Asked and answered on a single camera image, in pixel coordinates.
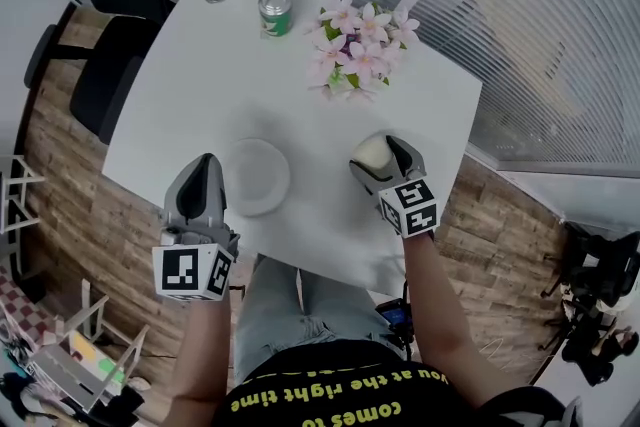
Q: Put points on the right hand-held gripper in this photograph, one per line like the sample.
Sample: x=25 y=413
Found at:
x=412 y=210

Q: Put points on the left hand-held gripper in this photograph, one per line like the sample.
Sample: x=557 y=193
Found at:
x=180 y=270

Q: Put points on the white cylindrical object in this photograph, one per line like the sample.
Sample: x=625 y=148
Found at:
x=371 y=151

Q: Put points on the person's right forearm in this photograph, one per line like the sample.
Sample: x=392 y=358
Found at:
x=440 y=315

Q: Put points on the person's left forearm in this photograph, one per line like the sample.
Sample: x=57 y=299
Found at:
x=202 y=355

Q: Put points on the white square table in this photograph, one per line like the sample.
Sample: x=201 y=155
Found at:
x=210 y=90

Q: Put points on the white round plate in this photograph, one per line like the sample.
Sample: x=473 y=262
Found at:
x=257 y=177

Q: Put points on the pink artificial flowers in vase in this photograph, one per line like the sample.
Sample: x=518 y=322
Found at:
x=360 y=45

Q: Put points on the person's legs in grey jeans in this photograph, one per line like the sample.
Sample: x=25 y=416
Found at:
x=280 y=310

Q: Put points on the black device with blue screen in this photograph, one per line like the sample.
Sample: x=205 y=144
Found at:
x=395 y=317

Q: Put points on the black office chair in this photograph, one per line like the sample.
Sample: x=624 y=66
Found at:
x=600 y=265
x=110 y=65

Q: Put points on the white fridge stand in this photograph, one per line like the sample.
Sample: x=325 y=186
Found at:
x=20 y=195

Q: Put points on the yellow flat item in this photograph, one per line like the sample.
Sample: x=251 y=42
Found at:
x=84 y=346

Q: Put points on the green flat item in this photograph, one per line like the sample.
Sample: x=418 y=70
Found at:
x=112 y=369

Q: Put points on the green drink can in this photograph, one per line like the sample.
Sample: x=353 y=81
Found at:
x=275 y=12

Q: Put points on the pink checkered tablecloth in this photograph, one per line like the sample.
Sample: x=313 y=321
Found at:
x=20 y=310

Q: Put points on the white wooden chair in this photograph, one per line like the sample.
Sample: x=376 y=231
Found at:
x=60 y=365

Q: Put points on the black printed t-shirt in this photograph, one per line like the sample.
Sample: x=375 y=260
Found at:
x=340 y=395

